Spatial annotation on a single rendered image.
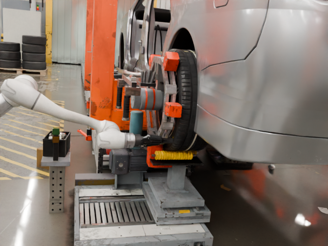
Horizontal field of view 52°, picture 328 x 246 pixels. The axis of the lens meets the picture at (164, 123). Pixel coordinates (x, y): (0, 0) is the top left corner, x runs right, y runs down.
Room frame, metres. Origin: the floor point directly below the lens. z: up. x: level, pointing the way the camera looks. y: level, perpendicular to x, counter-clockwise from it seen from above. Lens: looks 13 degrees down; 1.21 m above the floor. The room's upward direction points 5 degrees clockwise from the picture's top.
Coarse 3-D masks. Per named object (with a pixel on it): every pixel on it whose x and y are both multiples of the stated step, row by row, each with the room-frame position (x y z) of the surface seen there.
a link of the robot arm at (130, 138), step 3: (126, 135) 1.85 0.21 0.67; (129, 135) 1.85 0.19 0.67; (132, 135) 1.86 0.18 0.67; (126, 138) 1.83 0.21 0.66; (129, 138) 1.84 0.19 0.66; (132, 138) 1.84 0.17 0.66; (126, 141) 1.83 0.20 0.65; (129, 141) 1.83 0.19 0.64; (132, 141) 1.84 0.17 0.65; (126, 144) 1.83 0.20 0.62; (129, 144) 1.83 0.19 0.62; (132, 144) 1.84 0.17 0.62; (126, 147) 1.85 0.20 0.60; (129, 147) 1.85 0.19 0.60; (132, 147) 1.86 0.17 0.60
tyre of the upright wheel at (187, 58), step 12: (180, 60) 1.98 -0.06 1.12; (192, 60) 2.00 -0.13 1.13; (180, 72) 1.93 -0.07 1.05; (192, 72) 1.93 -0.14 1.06; (180, 84) 1.90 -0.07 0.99; (192, 84) 1.89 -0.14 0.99; (180, 96) 1.88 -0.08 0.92; (192, 96) 1.86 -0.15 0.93; (192, 108) 1.85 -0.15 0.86; (156, 120) 2.38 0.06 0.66; (180, 120) 1.85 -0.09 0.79; (192, 120) 1.86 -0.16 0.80; (180, 132) 1.87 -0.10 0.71; (192, 132) 1.89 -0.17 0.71; (168, 144) 2.02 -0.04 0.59; (180, 144) 1.94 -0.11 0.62; (204, 144) 1.98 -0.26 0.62
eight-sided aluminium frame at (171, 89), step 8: (152, 64) 2.26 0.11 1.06; (168, 88) 1.87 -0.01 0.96; (176, 88) 1.89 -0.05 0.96; (168, 96) 1.87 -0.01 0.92; (152, 112) 2.33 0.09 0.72; (152, 120) 2.32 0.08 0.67; (168, 120) 1.89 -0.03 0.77; (152, 128) 2.24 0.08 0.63; (160, 128) 1.93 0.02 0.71; (168, 128) 1.89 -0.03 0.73
